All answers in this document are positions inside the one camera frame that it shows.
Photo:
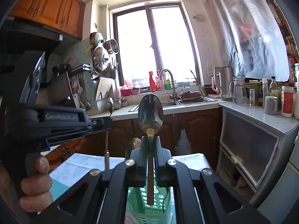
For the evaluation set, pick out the plastic curtain sheet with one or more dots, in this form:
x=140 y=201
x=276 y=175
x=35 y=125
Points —
x=248 y=38

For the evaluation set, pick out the teal white tablecloth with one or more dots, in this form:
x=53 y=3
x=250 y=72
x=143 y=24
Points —
x=74 y=168

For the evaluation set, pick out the grey mug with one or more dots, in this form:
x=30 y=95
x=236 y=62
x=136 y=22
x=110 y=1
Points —
x=271 y=105

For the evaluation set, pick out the small steel spoon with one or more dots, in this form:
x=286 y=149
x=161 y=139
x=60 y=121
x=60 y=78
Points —
x=106 y=153

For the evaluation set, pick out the wooden cabinets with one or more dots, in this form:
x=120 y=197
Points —
x=64 y=15
x=203 y=129

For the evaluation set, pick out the black range hood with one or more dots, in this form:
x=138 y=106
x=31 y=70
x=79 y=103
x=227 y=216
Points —
x=20 y=35

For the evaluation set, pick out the left hand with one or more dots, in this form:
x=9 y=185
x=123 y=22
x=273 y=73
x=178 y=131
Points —
x=36 y=189

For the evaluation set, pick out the wooden upper cabinets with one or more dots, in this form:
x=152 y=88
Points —
x=64 y=15

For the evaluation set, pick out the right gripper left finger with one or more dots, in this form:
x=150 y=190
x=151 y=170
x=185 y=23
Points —
x=137 y=150

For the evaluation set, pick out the hanging steel pots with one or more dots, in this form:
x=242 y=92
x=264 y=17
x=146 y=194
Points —
x=102 y=52

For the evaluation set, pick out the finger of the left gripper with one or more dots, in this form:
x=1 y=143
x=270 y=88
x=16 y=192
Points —
x=102 y=124

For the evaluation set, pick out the electric kettle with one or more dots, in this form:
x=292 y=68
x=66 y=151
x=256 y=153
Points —
x=221 y=81

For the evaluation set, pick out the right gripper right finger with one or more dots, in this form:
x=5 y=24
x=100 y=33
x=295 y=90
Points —
x=163 y=174

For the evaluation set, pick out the steel faucet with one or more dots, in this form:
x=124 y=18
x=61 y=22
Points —
x=173 y=96

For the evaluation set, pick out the window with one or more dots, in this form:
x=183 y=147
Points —
x=152 y=38

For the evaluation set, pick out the glass pitcher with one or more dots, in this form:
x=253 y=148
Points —
x=238 y=90

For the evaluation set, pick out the large steel spoon wooden handle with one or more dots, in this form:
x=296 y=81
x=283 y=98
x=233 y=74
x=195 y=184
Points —
x=150 y=119

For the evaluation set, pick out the wooden cutting board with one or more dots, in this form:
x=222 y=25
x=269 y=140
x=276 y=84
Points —
x=104 y=88

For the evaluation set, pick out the grey side cabinet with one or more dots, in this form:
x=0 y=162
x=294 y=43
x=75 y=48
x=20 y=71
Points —
x=254 y=149

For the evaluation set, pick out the wooden lower cabinets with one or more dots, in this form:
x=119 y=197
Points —
x=203 y=129

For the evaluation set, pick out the green tableware holder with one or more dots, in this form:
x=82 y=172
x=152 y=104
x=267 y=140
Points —
x=139 y=211

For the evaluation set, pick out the white red canister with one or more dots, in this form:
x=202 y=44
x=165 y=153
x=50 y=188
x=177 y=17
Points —
x=287 y=101

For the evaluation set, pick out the red spray bottle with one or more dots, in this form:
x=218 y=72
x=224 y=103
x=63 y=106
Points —
x=152 y=82

